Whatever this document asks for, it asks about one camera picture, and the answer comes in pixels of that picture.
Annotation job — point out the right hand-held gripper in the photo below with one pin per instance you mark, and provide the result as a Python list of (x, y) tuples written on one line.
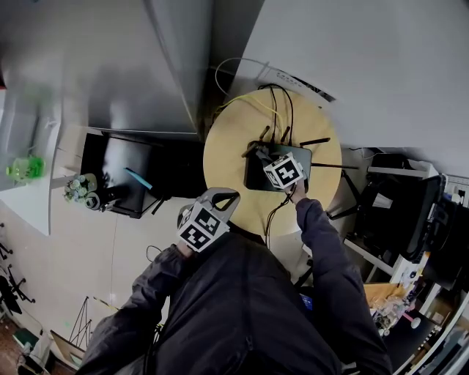
[(284, 172)]

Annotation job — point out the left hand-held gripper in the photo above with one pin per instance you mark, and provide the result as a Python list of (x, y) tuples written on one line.
[(201, 227)]

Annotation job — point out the black router with antennas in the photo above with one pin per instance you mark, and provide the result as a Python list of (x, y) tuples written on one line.
[(256, 176)]

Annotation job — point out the person's right forearm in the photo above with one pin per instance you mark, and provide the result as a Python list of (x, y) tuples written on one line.
[(322, 238)]

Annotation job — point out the person's left forearm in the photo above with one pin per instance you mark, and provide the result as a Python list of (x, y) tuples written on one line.
[(135, 304)]

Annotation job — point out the round wooden table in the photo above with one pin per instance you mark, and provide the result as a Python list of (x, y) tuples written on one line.
[(227, 165)]

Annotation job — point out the black glossy cabinet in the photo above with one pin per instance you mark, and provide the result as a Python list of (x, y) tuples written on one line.
[(117, 176)]

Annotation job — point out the black cylindrical device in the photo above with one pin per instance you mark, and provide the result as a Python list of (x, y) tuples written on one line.
[(113, 197)]

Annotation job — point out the person in grey jacket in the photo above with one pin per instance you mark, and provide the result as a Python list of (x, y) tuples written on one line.
[(238, 311)]

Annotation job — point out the grey tape roll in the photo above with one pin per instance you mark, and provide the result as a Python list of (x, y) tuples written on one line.
[(91, 201)]

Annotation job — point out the blue lit screen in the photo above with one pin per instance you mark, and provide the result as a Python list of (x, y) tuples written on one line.
[(306, 301)]

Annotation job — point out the small flower bouquet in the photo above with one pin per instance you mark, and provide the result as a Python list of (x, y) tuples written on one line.
[(78, 186)]

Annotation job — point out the wooden board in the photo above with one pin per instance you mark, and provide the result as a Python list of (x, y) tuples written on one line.
[(381, 293)]

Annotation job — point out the grey door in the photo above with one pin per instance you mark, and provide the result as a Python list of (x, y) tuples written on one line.
[(128, 55)]

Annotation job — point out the black monitor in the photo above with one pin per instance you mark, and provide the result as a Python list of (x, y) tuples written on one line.
[(450, 238)]

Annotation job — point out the white rounded desk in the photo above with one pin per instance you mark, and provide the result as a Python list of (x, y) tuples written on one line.
[(25, 208)]

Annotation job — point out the green plastic bottle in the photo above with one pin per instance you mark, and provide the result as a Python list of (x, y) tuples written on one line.
[(25, 169)]

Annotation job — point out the white round lamp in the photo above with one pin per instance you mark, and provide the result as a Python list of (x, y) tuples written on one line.
[(416, 323)]

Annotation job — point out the black chair base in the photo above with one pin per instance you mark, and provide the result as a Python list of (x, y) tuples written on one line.
[(4, 245), (14, 293)]

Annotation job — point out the white frame desk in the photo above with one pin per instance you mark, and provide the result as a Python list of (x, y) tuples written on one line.
[(366, 252)]

